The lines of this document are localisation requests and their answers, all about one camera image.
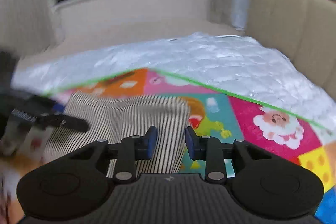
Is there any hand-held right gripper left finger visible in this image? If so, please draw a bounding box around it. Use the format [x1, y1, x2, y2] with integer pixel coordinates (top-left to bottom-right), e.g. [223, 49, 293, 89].
[71, 126, 158, 182]

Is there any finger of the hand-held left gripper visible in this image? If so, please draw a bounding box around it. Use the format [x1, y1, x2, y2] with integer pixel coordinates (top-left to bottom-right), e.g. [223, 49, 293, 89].
[39, 95, 67, 115]
[35, 114, 89, 133]

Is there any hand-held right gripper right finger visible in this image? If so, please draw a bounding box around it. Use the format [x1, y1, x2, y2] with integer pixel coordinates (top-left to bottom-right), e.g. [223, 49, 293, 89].
[186, 126, 273, 184]

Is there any striped beige garment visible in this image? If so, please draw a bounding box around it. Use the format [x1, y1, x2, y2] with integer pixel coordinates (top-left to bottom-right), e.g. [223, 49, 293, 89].
[43, 93, 191, 180]

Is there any colourful cartoon play mat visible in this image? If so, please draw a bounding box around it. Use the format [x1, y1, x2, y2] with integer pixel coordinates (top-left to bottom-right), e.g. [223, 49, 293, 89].
[0, 68, 336, 224]

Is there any white quilted mattress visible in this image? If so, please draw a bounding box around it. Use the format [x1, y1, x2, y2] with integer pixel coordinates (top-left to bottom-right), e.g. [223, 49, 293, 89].
[12, 32, 336, 135]

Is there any pink fleece cloth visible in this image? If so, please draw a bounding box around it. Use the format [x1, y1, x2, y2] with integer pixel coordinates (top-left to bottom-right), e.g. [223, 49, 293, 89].
[0, 177, 19, 224]

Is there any pleated beige curtain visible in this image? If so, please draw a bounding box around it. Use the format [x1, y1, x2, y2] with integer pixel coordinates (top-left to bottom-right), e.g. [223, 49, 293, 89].
[0, 0, 62, 56]

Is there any beige padded headboard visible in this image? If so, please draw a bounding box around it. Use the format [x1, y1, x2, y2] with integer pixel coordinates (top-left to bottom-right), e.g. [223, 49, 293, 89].
[245, 0, 336, 106]

